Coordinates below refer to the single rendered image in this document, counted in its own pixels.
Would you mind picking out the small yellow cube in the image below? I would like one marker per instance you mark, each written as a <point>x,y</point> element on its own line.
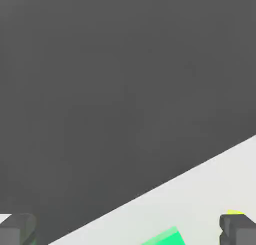
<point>234,212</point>

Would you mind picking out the small green cube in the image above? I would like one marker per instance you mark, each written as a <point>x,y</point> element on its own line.
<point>168,238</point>

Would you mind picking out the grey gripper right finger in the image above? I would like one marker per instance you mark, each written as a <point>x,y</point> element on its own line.
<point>238,231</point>

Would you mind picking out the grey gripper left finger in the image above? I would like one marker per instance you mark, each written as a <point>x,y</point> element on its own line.
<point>16,229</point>

